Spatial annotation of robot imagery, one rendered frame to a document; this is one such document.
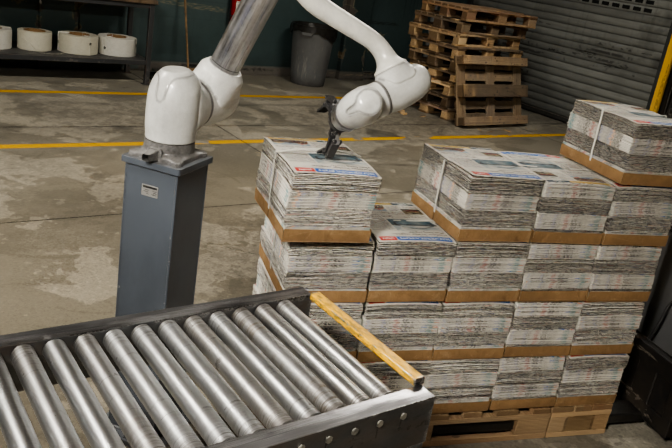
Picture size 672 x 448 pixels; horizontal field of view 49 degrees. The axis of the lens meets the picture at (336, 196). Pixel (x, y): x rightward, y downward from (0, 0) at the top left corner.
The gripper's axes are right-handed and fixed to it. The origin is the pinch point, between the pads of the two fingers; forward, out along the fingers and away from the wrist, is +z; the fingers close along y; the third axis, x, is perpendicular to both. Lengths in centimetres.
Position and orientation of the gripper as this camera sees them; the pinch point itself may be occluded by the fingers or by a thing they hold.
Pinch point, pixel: (322, 131)
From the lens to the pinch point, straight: 235.3
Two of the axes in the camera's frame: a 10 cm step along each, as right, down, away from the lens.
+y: 0.0, 9.9, -1.2
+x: 9.4, 0.4, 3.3
